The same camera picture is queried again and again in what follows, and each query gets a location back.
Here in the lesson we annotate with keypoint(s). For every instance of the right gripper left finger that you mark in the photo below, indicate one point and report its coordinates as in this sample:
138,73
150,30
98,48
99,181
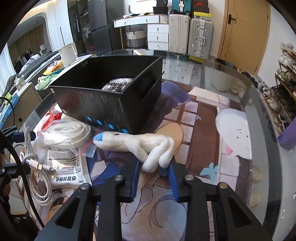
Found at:
94,211

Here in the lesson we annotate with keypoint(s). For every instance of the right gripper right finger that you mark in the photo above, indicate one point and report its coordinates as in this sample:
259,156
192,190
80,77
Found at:
232,219

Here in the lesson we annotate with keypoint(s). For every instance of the white printed pouch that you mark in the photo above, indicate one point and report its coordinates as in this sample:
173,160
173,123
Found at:
70,169

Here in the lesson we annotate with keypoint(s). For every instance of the white plush toy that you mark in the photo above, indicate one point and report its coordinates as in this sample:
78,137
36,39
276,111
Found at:
151,149

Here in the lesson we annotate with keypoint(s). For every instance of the white rope bag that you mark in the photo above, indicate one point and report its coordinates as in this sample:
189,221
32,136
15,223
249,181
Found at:
67,135

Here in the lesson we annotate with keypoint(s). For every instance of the red balloon glue bag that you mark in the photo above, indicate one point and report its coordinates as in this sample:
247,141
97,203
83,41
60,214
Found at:
50,119

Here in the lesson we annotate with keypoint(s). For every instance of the adidas laces bag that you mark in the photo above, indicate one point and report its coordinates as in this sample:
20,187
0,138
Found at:
117,85

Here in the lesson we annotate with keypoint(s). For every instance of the anime printed table mat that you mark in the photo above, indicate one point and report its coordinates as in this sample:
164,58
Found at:
212,141

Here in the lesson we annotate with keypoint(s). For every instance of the grey side cabinet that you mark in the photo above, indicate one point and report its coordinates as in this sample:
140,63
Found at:
24,103

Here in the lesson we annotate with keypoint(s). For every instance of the black cardboard box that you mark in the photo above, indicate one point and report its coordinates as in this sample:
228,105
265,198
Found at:
79,92

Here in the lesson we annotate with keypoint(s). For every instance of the purple bag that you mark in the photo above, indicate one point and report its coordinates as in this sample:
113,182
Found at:
287,139

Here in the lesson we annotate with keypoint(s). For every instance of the white trash bin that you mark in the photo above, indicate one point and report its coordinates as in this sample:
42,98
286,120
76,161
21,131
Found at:
221,81

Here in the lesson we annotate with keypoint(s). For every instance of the white electric kettle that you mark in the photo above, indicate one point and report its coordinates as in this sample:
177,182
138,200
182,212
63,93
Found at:
68,54

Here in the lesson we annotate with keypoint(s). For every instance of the shoe rack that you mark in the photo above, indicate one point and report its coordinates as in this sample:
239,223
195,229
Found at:
282,99

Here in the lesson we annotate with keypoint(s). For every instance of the woven laundry basket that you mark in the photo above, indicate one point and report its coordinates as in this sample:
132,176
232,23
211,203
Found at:
136,39

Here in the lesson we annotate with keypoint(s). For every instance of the silver suitcase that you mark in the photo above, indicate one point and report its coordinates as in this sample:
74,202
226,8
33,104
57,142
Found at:
200,37

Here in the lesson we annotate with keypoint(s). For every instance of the wooden door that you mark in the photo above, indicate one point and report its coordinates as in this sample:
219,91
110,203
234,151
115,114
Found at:
244,34

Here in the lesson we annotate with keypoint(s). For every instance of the black refrigerator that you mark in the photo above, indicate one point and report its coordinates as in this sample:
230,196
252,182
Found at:
105,36

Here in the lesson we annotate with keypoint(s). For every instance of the white drawer desk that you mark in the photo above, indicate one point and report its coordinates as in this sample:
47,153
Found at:
157,29

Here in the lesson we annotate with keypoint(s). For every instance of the white suitcase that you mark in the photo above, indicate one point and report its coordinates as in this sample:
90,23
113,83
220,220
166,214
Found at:
178,33

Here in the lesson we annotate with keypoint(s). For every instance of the black bag on desk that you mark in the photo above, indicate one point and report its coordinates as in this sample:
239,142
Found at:
161,8

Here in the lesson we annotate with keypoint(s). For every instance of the stacked shoe boxes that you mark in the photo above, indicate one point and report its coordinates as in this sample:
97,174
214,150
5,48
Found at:
201,9

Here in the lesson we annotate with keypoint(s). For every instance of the teal suitcase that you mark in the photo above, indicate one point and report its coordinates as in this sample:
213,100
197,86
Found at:
182,6

